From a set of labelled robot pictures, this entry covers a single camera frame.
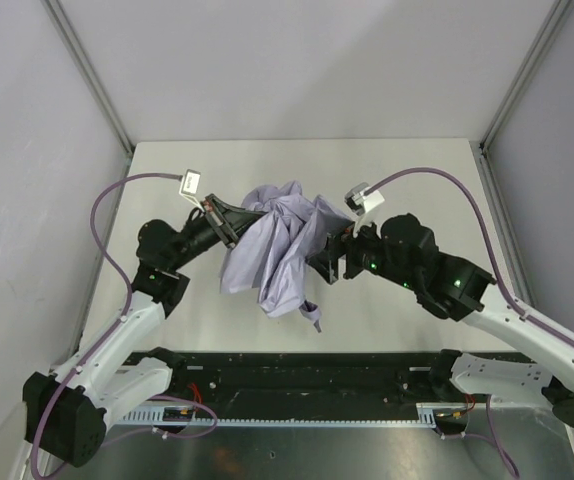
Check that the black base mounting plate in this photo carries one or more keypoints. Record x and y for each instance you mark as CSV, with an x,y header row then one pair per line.
x,y
335,387

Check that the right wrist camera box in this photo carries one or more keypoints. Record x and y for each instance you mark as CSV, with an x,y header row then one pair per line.
x,y
365,204

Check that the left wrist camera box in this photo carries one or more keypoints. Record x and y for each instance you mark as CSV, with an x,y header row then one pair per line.
x,y
189,183

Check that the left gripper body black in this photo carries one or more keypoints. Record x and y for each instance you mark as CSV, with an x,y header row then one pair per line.
x,y
219,223

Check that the lilac folding umbrella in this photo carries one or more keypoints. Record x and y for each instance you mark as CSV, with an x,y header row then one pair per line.
x,y
271,255

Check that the aluminium frame post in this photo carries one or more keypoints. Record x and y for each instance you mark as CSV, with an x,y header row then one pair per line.
x,y
80,57
539,48

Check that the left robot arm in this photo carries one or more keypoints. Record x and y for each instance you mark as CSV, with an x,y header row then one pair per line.
x,y
71,409

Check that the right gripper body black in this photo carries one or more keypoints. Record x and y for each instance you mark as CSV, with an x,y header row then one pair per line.
x,y
342,255

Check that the aluminium frame post left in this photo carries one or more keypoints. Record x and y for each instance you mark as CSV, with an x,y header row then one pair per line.
x,y
80,57

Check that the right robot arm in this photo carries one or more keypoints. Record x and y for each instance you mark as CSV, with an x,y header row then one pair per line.
x,y
453,288

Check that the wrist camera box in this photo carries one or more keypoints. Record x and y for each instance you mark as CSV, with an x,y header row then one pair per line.
x,y
365,204
189,183

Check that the aluminium rail front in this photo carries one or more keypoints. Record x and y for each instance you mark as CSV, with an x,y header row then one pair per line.
x,y
467,374

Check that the aluminium frame post right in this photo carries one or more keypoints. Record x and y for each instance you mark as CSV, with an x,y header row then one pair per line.
x,y
539,48

